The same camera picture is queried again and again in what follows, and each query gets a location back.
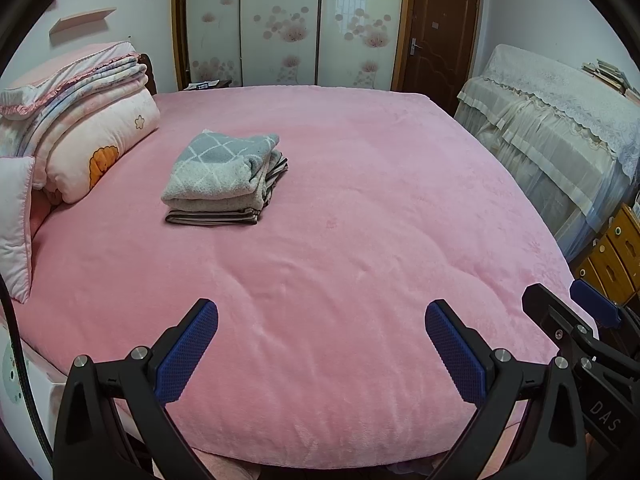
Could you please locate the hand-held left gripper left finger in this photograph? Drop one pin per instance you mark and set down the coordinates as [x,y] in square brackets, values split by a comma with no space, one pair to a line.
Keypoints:
[187,355]

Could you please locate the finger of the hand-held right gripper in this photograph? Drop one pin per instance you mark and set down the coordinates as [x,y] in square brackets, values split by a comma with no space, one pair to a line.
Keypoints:
[542,302]
[595,302]

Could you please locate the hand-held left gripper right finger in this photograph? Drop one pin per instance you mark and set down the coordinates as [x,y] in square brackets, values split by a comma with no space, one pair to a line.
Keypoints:
[457,355]

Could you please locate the grey beige diamond knit sweater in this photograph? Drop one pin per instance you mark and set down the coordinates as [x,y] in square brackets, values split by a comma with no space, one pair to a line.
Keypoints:
[215,170]

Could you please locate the wooden drawer chest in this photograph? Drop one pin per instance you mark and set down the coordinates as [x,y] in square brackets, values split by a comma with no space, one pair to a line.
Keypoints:
[615,255]

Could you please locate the striped folded garment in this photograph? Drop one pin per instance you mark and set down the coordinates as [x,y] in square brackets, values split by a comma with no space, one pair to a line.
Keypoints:
[220,217]

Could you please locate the pink fleece bed blanket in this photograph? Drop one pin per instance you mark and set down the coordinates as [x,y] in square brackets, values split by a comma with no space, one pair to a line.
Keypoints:
[375,210]

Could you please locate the white lace covered furniture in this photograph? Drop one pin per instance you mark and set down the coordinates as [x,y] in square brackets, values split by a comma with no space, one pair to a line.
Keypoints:
[540,125]

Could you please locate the pale pink pillow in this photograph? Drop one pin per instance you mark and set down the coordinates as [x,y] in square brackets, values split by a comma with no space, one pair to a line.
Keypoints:
[12,230]

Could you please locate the stack of books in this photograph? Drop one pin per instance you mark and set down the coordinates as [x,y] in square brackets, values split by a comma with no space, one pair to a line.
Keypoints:
[607,72]

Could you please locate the dark wooden headboard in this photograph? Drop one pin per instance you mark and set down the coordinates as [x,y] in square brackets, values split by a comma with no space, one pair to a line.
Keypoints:
[149,75]

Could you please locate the brown wooden door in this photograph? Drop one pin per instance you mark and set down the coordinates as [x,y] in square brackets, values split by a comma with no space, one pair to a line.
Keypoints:
[440,35]

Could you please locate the folded pastel ruffled blanket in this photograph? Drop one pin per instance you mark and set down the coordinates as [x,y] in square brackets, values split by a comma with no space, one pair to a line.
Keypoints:
[75,80]

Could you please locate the floral sliding door wardrobe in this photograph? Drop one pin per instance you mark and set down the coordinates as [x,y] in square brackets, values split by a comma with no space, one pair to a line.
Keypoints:
[280,10]

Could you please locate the white bed frame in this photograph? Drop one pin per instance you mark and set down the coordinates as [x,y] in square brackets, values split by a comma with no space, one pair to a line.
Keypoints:
[10,410]

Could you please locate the pink wall shelf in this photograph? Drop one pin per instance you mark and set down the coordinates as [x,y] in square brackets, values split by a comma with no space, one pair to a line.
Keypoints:
[82,20]

